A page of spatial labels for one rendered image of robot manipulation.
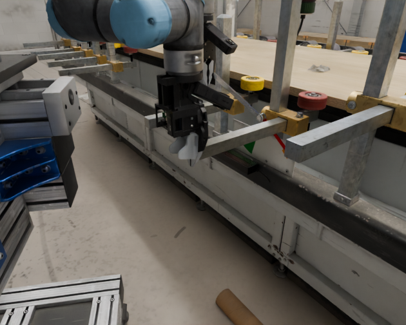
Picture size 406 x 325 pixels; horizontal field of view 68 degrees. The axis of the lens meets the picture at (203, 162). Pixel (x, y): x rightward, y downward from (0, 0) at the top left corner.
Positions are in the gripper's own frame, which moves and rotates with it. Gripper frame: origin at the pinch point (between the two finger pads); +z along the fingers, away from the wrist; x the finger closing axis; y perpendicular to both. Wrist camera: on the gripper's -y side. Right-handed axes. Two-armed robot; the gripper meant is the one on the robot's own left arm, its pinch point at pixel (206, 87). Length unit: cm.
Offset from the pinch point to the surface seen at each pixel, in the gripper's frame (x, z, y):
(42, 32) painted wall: -351, 44, 677
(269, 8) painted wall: -855, 0, 331
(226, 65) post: -10.8, -4.9, -0.7
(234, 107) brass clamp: -6.5, 7.0, -6.8
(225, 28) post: -10.1, -16.1, -0.5
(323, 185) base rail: 2.1, 21.0, -39.6
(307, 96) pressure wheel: -7.8, 0.3, -28.7
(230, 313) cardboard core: 9, 85, -17
